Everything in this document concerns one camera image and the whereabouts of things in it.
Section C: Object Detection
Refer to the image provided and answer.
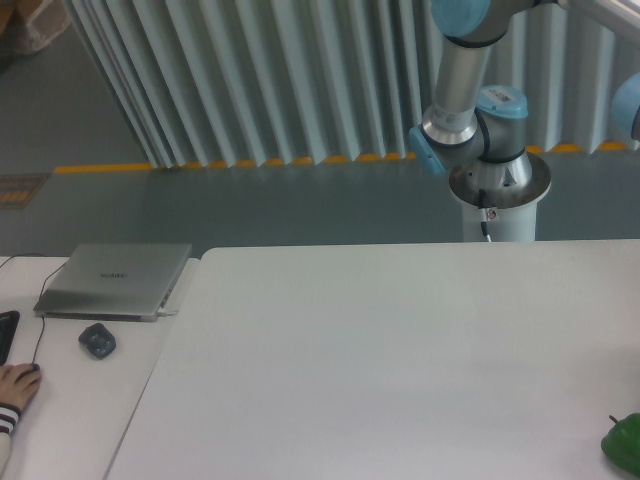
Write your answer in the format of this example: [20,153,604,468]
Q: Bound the person's hand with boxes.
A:
[0,364,42,412]

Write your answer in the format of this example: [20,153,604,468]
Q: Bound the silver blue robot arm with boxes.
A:
[409,1,551,209]

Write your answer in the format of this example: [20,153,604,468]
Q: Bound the striped sleeve forearm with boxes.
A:
[0,403,21,472]

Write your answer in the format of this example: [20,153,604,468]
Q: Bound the green bell pepper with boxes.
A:
[601,412,639,478]

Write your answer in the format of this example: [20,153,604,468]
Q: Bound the black keyboard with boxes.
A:
[0,310,20,365]

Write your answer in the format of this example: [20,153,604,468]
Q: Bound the black earbuds case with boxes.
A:
[78,323,117,360]

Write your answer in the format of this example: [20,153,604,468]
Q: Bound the silver closed laptop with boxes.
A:
[34,243,192,322]

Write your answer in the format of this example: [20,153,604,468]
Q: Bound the white usb plug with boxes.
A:
[157,309,179,318]

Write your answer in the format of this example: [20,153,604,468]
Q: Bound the white folding partition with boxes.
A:
[66,1,639,168]

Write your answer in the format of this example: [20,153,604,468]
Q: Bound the cardboard boxes in plastic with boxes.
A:
[1,0,71,58]

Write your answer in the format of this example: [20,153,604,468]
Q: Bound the black mouse cable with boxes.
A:
[0,252,72,366]

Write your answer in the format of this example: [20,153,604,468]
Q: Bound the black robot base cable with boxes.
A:
[478,187,494,244]

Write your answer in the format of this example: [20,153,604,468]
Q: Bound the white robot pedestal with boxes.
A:
[459,201,537,242]

